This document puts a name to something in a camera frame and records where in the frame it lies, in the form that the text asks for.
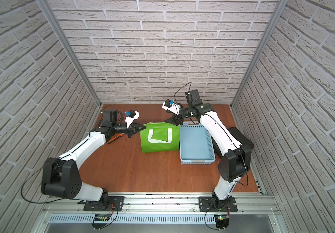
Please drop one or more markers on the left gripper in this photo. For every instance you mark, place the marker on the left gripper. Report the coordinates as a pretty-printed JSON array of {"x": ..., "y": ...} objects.
[{"x": 129, "y": 129}]

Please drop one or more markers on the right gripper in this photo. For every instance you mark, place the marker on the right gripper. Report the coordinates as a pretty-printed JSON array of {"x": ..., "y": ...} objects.
[{"x": 172, "y": 120}]

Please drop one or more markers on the green insulated delivery bag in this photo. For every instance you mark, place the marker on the green insulated delivery bag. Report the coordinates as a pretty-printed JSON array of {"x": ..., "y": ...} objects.
[{"x": 159, "y": 137}]

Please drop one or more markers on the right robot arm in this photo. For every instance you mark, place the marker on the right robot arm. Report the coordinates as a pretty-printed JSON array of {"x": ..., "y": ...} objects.
[{"x": 234, "y": 147}]

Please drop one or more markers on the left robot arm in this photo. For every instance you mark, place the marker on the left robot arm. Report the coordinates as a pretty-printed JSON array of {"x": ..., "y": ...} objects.
[{"x": 61, "y": 177}]

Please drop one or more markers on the light blue plastic basket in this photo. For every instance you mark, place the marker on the light blue plastic basket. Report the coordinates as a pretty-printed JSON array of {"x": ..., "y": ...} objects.
[{"x": 196, "y": 147}]

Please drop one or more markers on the left controller board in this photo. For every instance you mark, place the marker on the left controller board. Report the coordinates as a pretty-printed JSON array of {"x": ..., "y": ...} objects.
[{"x": 100, "y": 221}]

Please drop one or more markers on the controller board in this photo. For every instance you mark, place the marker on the controller board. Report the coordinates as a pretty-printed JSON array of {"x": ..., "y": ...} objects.
[
  {"x": 100, "y": 221},
  {"x": 222, "y": 221}
]

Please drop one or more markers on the right controller board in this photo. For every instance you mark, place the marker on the right controller board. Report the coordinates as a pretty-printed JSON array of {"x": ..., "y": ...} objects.
[{"x": 222, "y": 221}]

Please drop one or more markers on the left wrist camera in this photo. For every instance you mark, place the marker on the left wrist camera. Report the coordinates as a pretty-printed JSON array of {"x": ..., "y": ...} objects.
[{"x": 131, "y": 116}]

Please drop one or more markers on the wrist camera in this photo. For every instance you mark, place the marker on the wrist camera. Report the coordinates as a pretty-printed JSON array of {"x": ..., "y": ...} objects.
[
  {"x": 170, "y": 105},
  {"x": 131, "y": 116}
]

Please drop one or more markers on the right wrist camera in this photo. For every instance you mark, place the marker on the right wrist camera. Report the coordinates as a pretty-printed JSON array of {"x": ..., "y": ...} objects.
[{"x": 170, "y": 105}]

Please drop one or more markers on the orange handled groove pliers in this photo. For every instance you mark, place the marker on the orange handled groove pliers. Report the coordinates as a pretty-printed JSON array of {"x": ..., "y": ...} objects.
[{"x": 115, "y": 137}]

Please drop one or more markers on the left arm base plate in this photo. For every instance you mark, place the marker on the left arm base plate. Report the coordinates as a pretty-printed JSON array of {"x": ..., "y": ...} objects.
[{"x": 105, "y": 204}]

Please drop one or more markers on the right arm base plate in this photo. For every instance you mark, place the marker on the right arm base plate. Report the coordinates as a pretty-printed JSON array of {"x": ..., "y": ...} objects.
[{"x": 212, "y": 204}]

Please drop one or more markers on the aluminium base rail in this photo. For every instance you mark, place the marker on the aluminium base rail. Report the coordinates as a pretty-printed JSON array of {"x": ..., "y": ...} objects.
[{"x": 175, "y": 208}]

